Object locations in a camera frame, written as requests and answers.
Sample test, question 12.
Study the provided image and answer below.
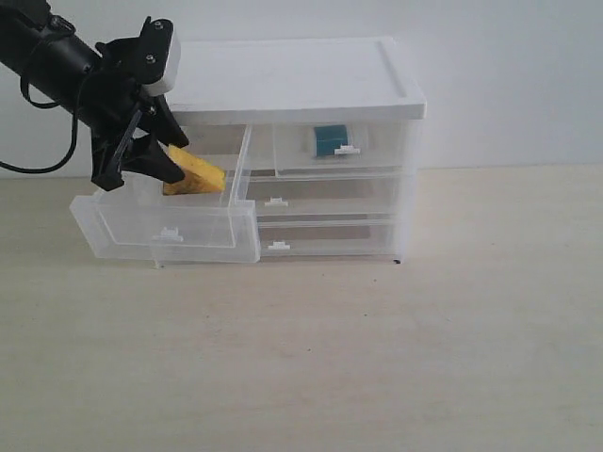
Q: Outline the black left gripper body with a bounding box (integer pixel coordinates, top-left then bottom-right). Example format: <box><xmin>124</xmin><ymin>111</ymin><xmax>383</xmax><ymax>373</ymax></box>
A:
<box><xmin>81</xmin><ymin>38</ymin><xmax>155</xmax><ymax>191</ymax></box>

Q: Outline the yellow wedge sponge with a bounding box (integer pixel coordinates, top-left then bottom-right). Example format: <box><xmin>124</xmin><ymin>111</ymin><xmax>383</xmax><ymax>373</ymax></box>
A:
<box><xmin>162</xmin><ymin>145</ymin><xmax>226</xmax><ymax>196</ymax></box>

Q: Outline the white capped blue bottle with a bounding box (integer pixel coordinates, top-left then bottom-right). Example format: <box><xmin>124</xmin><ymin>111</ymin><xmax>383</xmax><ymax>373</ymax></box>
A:
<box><xmin>313</xmin><ymin>124</ymin><xmax>356</xmax><ymax>158</ymax></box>

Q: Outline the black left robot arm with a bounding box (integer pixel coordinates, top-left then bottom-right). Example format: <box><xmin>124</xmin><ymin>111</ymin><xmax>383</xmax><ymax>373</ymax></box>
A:
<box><xmin>1</xmin><ymin>1</ymin><xmax>189</xmax><ymax>191</ymax></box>

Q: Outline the clear bottom wide drawer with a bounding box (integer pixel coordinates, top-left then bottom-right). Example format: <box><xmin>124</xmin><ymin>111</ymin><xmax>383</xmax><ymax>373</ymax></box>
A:
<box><xmin>259</xmin><ymin>220</ymin><xmax>404</xmax><ymax>260</ymax></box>

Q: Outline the clear wide drawer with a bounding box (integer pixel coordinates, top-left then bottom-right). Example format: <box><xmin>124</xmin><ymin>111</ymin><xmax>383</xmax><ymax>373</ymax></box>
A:
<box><xmin>247</xmin><ymin>177</ymin><xmax>404</xmax><ymax>222</ymax></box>
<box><xmin>259</xmin><ymin>220</ymin><xmax>404</xmax><ymax>260</ymax></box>

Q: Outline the white plastic drawer cabinet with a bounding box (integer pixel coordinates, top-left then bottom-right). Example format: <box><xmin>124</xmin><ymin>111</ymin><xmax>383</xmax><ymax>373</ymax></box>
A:
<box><xmin>170</xmin><ymin>38</ymin><xmax>426</xmax><ymax>261</ymax></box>

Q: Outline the clear middle wide drawer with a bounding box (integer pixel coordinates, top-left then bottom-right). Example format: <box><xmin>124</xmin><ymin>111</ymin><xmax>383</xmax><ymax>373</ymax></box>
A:
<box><xmin>247</xmin><ymin>177</ymin><xmax>404</xmax><ymax>222</ymax></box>

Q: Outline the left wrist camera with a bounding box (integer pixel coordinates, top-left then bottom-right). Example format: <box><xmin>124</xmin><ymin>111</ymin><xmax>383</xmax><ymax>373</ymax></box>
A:
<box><xmin>137</xmin><ymin>18</ymin><xmax>181</xmax><ymax>97</ymax></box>

